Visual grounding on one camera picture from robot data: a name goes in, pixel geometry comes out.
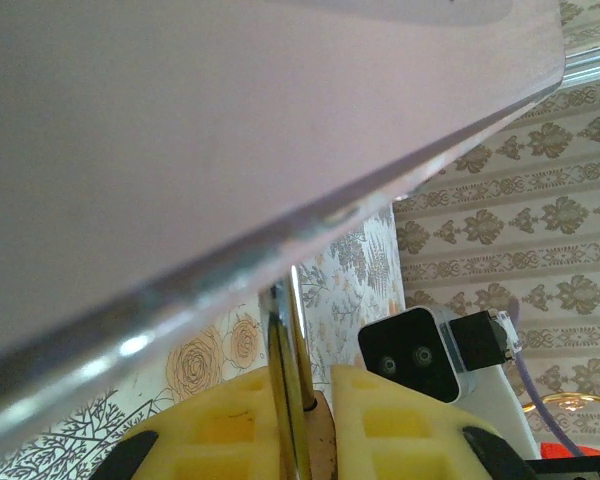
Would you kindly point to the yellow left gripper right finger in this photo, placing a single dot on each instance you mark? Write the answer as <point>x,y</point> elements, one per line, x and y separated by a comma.
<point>410,435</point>

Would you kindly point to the floral patterned table cover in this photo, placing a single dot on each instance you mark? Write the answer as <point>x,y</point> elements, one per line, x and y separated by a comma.
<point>342,285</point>

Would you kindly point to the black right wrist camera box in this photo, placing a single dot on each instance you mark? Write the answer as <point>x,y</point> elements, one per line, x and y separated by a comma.
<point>405,350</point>

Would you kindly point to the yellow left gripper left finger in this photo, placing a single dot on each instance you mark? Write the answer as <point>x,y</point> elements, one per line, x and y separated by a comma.
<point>210,430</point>

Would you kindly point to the orange plastic piece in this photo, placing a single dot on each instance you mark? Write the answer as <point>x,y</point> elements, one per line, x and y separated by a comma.
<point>560,450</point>

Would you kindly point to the aluminium rail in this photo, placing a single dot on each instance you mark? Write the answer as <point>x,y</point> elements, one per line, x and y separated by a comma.
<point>595,62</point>

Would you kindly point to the gold rimmed glass object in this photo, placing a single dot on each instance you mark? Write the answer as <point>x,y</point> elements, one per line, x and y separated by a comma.
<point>575,399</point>

